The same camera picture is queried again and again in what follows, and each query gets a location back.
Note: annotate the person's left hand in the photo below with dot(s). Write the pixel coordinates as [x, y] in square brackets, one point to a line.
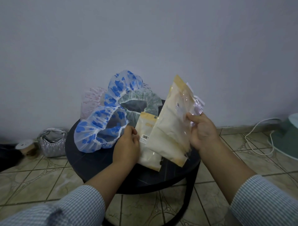
[126, 149]

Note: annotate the person's right hand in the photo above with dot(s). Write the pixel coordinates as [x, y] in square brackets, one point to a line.
[204, 135]

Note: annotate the cream packet with barcode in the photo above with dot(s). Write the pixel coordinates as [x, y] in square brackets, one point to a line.
[149, 158]

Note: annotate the blue cap clear packet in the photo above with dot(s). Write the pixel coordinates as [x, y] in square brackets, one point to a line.
[198, 107]

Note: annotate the stack of yellow small pouches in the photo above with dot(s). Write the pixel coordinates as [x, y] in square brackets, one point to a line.
[170, 125]

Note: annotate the blue flower shower cap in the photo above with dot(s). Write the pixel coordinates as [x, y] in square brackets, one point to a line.
[86, 135]
[116, 86]

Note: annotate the green print shower cap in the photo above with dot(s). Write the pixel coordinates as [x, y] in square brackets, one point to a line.
[153, 102]

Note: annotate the pink print shower cap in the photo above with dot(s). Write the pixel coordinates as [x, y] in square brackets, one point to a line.
[90, 100]

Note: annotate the person's right forearm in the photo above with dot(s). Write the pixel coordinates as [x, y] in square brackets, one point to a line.
[225, 167]

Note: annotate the person's left forearm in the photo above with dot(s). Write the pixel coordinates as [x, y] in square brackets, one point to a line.
[107, 184]

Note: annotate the black round side table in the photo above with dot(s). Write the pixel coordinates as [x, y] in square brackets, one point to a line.
[88, 163]

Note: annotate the silver quilted handbag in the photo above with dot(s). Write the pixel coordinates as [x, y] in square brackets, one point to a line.
[52, 147]

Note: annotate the pale green appliance base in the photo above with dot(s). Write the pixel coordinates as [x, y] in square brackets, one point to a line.
[286, 142]

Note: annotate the ribbon spool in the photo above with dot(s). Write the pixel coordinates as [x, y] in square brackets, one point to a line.
[24, 145]

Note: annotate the black bag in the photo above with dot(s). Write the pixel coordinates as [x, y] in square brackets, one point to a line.
[9, 158]

